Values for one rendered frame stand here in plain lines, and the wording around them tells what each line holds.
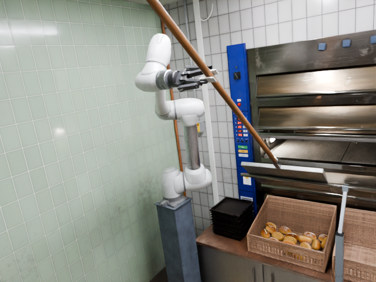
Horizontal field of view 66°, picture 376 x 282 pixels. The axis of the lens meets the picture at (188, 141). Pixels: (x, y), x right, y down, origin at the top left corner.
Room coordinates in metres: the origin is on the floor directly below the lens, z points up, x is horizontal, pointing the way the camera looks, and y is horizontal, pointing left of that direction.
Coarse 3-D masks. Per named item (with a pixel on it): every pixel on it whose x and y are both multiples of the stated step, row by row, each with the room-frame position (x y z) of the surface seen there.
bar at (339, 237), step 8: (248, 176) 2.07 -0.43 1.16; (256, 176) 2.03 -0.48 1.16; (264, 176) 2.00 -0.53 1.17; (272, 176) 1.97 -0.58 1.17; (312, 184) 1.79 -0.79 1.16; (320, 184) 1.76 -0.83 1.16; (328, 184) 1.74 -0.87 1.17; (336, 184) 1.71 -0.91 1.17; (344, 184) 1.70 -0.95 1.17; (344, 192) 1.67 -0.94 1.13; (344, 200) 1.63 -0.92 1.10; (344, 208) 1.60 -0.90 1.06; (336, 232) 1.53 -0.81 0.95; (336, 240) 1.50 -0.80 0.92; (336, 248) 1.50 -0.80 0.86; (336, 256) 1.50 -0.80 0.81; (336, 264) 1.50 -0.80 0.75; (336, 272) 1.50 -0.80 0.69; (336, 280) 1.50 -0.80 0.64
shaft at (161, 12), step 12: (156, 0) 0.99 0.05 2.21; (156, 12) 1.01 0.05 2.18; (168, 24) 1.04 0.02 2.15; (180, 36) 1.07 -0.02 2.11; (192, 48) 1.12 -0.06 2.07; (204, 72) 1.20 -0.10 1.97; (216, 84) 1.25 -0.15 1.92; (228, 96) 1.31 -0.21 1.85; (240, 120) 1.44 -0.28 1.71; (252, 132) 1.51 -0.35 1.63; (264, 144) 1.62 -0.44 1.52
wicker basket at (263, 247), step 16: (272, 208) 2.28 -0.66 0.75; (288, 208) 2.21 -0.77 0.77; (304, 208) 2.14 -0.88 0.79; (320, 208) 2.07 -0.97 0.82; (336, 208) 2.00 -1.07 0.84; (256, 224) 2.10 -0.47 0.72; (288, 224) 2.18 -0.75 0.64; (304, 224) 2.11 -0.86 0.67; (320, 224) 2.04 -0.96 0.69; (256, 240) 1.92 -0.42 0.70; (272, 240) 1.85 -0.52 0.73; (272, 256) 1.85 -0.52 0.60; (288, 256) 1.79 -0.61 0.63; (304, 256) 1.82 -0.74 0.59; (320, 256) 1.66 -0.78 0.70
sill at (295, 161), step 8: (264, 160) 2.38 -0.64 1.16; (280, 160) 2.29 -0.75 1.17; (288, 160) 2.26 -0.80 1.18; (296, 160) 2.23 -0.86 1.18; (304, 160) 2.21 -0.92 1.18; (312, 160) 2.19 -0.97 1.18; (336, 168) 2.04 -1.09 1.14; (344, 168) 2.01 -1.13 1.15; (352, 168) 1.98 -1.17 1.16; (360, 168) 1.95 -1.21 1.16; (368, 168) 1.92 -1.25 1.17
